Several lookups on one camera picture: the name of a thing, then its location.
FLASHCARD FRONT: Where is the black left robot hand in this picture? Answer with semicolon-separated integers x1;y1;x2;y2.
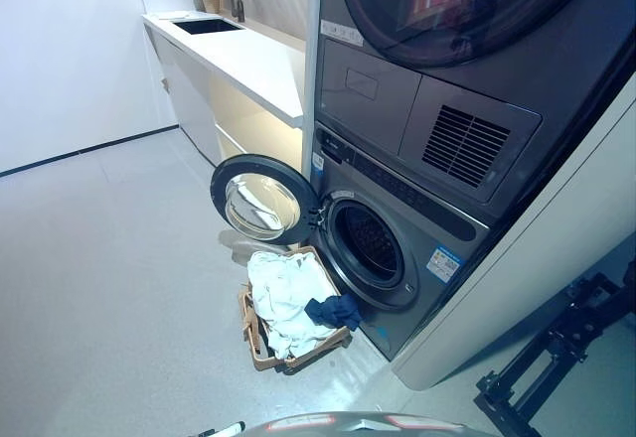
208;421;246;437

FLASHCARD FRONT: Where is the grey robot torso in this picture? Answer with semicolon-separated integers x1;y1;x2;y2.
246;411;481;437

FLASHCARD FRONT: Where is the round washing machine door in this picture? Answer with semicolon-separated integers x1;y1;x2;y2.
209;153;318;247

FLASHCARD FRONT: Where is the brown wicker laundry basket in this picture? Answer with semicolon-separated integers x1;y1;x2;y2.
237;245;354;373

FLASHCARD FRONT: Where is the dark grey tumble dryer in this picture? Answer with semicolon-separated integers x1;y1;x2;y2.
315;0;636;222

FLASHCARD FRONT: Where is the black metal frame stand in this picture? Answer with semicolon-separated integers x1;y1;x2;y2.
473;272;636;437

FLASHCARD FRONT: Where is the black rectangular sink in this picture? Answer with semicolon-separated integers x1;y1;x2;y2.
171;18;245;37

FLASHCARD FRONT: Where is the grey front-load washing machine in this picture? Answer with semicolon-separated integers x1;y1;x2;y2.
310;119;492;363

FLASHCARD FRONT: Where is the white cabinet side panel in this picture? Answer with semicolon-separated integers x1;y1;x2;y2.
390;89;636;390

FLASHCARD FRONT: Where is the dark blue garment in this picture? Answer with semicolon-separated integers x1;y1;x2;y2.
303;293;363;332

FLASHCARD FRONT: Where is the white counter cabinet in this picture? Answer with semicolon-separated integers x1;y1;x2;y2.
141;9;306;174

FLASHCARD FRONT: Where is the white crumpled cloth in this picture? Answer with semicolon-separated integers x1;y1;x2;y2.
246;250;342;361

